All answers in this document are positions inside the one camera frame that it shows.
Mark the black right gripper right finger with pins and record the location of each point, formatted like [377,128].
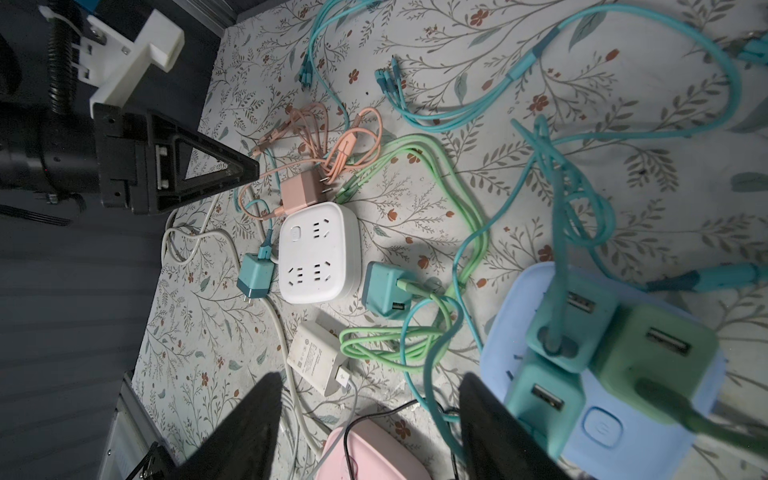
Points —
[495,445]

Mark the white power strip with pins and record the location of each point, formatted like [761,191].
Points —
[320,254]

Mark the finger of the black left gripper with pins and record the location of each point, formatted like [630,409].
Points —
[150,164]

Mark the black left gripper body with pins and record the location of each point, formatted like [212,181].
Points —
[46,152]

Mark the teal plug near button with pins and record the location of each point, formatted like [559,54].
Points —
[547,401]

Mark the green charger plug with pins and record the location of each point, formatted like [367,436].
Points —
[646,342]

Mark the teal charger plug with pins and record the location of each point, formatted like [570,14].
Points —
[382,296]
[256,275]

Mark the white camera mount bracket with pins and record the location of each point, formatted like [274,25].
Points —
[114,64]

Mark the pink power strip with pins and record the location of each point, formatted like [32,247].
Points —
[374,454]

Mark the teal plug on blue strip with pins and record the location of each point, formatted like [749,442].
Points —
[588,311]

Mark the white charger plug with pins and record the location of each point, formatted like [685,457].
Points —
[315,354]

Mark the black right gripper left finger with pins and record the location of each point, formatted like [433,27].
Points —
[244,444]

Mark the black corrugated conduit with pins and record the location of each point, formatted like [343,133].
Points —
[60,57]

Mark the pink charger plug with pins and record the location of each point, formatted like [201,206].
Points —
[303,190]

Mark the blue power strip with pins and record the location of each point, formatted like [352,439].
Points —
[611,440]

